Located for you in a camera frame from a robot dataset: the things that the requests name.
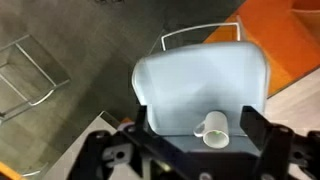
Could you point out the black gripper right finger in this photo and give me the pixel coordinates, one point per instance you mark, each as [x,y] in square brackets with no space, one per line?
[280,146]

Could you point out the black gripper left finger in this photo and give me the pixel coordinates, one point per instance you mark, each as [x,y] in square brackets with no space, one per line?
[149,157]

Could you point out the white ceramic mug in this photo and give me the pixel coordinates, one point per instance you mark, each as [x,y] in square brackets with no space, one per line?
[213,122]

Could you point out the light blue upholstered chair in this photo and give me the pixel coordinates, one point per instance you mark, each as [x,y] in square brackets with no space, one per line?
[180,86]

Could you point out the grey metal-frame stool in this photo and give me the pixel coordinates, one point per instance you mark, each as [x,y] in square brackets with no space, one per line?
[29,75]

